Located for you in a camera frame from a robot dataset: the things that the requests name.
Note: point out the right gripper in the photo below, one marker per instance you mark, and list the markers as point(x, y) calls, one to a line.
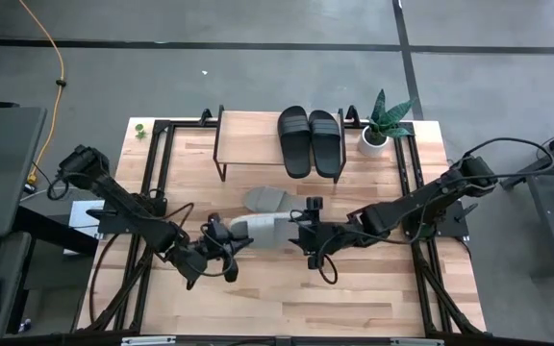
point(322, 239)

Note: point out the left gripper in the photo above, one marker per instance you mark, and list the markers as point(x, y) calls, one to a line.
point(219, 245)

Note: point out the grey slide sandal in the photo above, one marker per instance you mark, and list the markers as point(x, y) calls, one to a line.
point(265, 199)
point(267, 230)

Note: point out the black slide sandal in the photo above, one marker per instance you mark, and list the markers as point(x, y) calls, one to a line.
point(294, 144)
point(325, 144)

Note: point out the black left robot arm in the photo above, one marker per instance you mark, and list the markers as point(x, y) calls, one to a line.
point(128, 211)

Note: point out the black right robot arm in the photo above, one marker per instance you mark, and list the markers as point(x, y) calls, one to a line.
point(402, 209)

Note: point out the snake plant white pot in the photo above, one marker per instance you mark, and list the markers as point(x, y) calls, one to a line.
point(373, 144)

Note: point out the small green leaf sprig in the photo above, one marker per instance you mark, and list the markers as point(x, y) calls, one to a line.
point(140, 129)

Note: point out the black metal stand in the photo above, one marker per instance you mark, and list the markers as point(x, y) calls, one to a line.
point(551, 202)

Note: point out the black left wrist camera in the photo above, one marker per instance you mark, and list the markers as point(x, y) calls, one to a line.
point(215, 222)

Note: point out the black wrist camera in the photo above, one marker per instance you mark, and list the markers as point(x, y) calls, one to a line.
point(215, 222)
point(314, 203)

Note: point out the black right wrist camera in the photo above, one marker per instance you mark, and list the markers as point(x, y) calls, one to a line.
point(314, 203)

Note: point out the wooden shelf black frame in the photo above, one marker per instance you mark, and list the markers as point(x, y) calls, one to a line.
point(248, 139)

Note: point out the black aluminium table frame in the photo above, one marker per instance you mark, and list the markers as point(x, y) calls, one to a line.
point(185, 124)

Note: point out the silver metal bracket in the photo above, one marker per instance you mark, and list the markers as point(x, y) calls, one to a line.
point(416, 342)
point(147, 341)

